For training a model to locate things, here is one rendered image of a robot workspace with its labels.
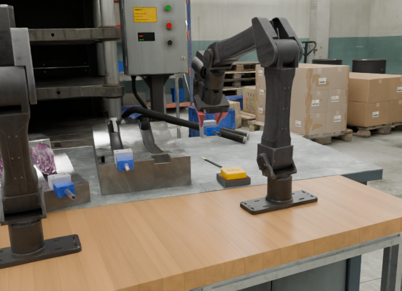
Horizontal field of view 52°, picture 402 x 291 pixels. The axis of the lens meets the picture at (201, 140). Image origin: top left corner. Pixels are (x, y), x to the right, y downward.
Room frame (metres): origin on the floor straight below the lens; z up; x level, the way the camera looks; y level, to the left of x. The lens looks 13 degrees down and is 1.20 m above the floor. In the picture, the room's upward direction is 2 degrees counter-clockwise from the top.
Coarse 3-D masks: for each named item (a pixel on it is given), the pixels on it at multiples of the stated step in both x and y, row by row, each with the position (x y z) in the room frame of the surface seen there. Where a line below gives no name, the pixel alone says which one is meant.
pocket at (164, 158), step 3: (153, 156) 1.17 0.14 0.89; (156, 156) 1.17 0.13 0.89; (159, 156) 1.17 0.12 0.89; (162, 156) 1.18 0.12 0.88; (165, 156) 1.18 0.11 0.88; (168, 156) 1.18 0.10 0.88; (156, 159) 1.17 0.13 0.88; (159, 159) 1.17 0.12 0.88; (162, 159) 1.18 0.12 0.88; (165, 159) 1.18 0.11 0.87; (168, 159) 1.18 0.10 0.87; (156, 162) 1.17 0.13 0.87; (159, 162) 1.17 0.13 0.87; (162, 162) 1.18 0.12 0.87; (165, 162) 1.18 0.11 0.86; (168, 162) 1.18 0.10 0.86
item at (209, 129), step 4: (208, 120) 1.34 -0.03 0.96; (212, 120) 1.33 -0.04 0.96; (204, 124) 1.30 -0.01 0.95; (208, 124) 1.31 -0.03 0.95; (212, 124) 1.31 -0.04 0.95; (216, 124) 1.31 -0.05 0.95; (200, 128) 1.32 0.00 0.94; (204, 128) 1.29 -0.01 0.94; (208, 128) 1.27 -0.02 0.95; (212, 128) 1.27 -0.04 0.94; (216, 128) 1.27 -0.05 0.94; (200, 132) 1.32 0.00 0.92; (204, 132) 1.29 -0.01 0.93; (208, 132) 1.26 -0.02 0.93; (212, 132) 1.26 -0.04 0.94; (216, 132) 1.23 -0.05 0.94; (200, 136) 1.32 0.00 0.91; (204, 136) 1.30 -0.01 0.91; (208, 136) 1.31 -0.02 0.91; (212, 136) 1.31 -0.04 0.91; (216, 136) 1.31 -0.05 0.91
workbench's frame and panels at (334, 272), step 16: (352, 176) 1.23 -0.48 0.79; (368, 176) 1.25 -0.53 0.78; (304, 272) 1.26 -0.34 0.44; (320, 272) 1.27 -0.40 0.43; (336, 272) 1.29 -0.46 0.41; (352, 272) 1.30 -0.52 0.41; (256, 288) 1.20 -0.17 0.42; (272, 288) 1.22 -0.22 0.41; (288, 288) 1.24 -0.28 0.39; (304, 288) 1.26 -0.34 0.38; (320, 288) 1.27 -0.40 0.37; (336, 288) 1.29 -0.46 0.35; (352, 288) 1.30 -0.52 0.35
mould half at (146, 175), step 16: (96, 128) 1.39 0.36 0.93; (128, 128) 1.40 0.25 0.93; (160, 128) 1.42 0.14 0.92; (96, 144) 1.31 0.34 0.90; (128, 144) 1.32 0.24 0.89; (160, 144) 1.33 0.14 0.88; (96, 160) 1.26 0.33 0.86; (112, 160) 1.12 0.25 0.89; (144, 160) 1.12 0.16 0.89; (176, 160) 1.14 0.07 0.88; (112, 176) 1.09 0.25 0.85; (128, 176) 1.10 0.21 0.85; (144, 176) 1.12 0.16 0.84; (160, 176) 1.13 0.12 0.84; (176, 176) 1.14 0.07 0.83; (112, 192) 1.09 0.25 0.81
